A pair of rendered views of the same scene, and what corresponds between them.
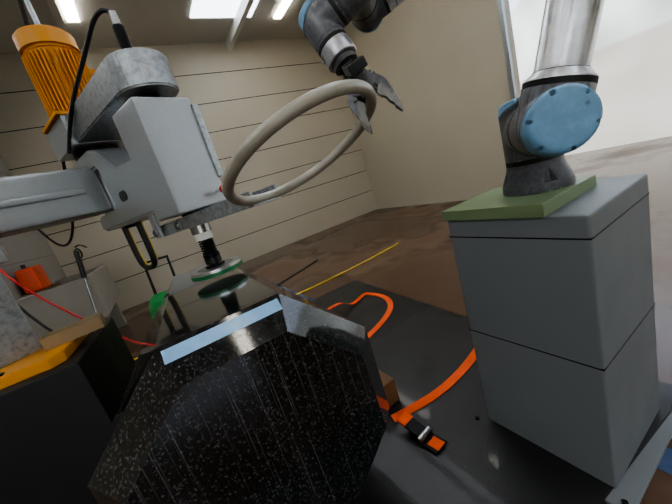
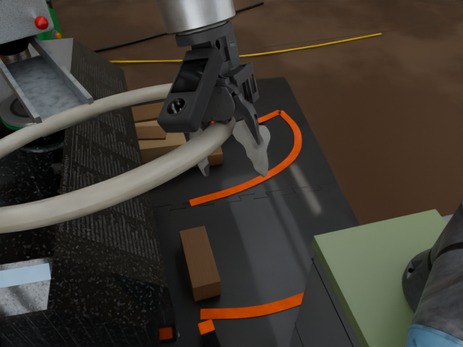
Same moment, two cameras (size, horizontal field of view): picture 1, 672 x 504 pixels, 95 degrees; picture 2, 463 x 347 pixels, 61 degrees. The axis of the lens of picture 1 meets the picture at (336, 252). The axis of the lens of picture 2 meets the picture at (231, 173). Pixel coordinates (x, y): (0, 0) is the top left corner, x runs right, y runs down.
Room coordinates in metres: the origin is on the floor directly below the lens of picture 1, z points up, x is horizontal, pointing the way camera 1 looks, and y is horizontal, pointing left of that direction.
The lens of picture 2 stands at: (0.47, -0.32, 1.60)
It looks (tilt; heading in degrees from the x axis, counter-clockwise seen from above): 46 degrees down; 13
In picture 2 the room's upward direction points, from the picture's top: straight up
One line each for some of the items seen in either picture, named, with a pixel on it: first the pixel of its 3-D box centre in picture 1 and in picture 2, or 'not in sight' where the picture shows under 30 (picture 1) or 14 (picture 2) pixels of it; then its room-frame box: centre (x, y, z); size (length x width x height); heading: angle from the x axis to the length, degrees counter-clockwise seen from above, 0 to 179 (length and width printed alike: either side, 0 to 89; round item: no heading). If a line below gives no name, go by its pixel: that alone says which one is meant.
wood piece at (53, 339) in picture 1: (75, 330); not in sight; (1.26, 1.15, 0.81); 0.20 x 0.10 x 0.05; 122
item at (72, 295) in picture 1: (84, 312); not in sight; (3.61, 3.07, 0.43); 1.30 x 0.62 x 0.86; 28
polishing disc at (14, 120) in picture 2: (216, 266); (36, 104); (1.32, 0.52, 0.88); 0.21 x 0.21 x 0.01
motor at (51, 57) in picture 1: (68, 81); not in sight; (1.75, 1.02, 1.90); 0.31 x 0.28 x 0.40; 141
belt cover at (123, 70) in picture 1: (111, 118); not in sight; (1.54, 0.79, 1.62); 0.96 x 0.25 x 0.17; 51
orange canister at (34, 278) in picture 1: (34, 277); not in sight; (3.40, 3.20, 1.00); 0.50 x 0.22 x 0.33; 28
